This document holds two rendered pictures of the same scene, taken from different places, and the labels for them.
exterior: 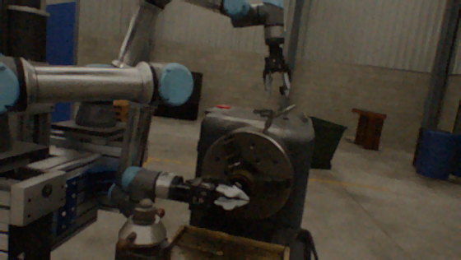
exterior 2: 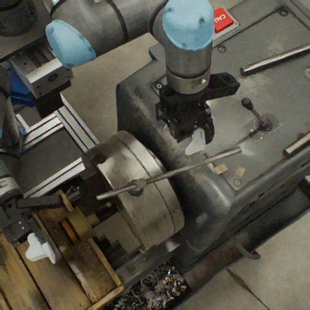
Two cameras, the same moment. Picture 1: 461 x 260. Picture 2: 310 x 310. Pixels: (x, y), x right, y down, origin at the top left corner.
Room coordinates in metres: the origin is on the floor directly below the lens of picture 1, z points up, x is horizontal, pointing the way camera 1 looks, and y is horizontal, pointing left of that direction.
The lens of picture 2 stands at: (0.85, -0.33, 2.21)
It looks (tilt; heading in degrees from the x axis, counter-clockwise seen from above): 66 degrees down; 37
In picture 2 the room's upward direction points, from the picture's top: 7 degrees clockwise
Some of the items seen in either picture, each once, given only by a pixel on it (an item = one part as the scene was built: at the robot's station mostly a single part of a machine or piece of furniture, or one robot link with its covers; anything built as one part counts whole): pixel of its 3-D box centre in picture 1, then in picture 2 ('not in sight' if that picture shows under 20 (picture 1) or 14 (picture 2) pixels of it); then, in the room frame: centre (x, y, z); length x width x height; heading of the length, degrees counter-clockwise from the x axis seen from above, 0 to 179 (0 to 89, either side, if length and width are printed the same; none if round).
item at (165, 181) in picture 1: (168, 185); (4, 192); (0.89, 0.16, 1.08); 0.08 x 0.05 x 0.08; 169
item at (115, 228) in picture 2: (271, 183); (123, 236); (1.02, -0.15, 1.08); 0.12 x 0.11 x 0.05; 79
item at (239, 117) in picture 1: (258, 155); (236, 119); (1.51, -0.13, 1.06); 0.59 x 0.48 x 0.39; 169
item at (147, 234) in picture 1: (143, 227); not in sight; (0.51, 0.13, 1.13); 0.08 x 0.08 x 0.03
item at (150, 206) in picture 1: (145, 209); not in sight; (0.51, 0.13, 1.17); 0.04 x 0.04 x 0.03
